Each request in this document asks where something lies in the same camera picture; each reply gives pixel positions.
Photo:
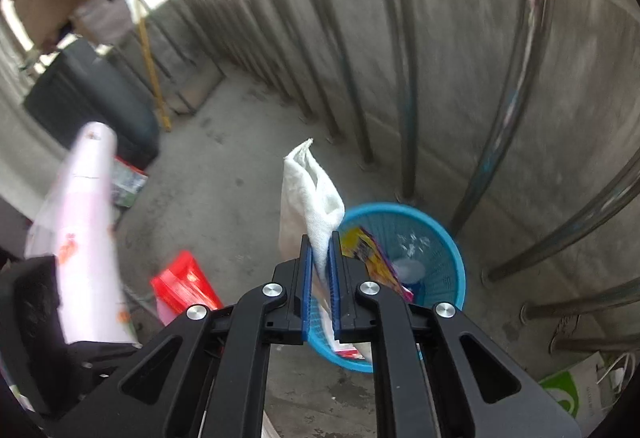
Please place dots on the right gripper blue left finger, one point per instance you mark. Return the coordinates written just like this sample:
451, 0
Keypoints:
306, 268

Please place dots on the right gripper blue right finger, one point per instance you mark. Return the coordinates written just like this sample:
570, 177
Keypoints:
333, 273

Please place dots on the yellow purple snack packet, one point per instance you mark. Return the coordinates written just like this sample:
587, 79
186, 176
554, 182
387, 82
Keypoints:
358, 243

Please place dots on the white cloth rag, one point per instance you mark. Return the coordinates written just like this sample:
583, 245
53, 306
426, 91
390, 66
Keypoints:
310, 205

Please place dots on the blue plastic trash basket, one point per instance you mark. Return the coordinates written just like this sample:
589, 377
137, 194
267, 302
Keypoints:
424, 257

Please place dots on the red foil wrapper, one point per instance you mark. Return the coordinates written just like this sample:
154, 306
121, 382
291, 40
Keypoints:
180, 285

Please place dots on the pink patterned tablecloth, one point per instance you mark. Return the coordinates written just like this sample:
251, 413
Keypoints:
75, 225

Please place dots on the metal dustpan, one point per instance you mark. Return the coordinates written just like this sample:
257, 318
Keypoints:
196, 90

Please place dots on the green white paper bag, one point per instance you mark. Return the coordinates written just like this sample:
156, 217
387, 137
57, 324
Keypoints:
583, 390

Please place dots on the dark green cabinet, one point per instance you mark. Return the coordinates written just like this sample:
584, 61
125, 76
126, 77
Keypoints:
79, 87

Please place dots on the steel balcony railing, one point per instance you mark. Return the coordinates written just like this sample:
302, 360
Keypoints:
514, 123

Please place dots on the yellow broom handle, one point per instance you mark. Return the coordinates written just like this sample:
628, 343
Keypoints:
150, 67

